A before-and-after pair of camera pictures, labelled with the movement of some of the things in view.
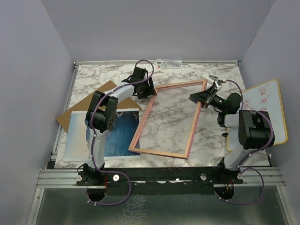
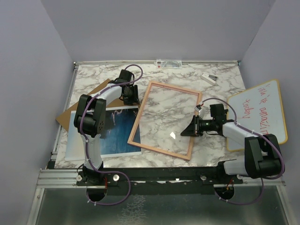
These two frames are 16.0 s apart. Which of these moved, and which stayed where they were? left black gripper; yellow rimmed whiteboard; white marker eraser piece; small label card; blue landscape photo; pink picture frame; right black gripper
Moved: right black gripper; left black gripper; pink picture frame
Stayed: yellow rimmed whiteboard; blue landscape photo; white marker eraser piece; small label card
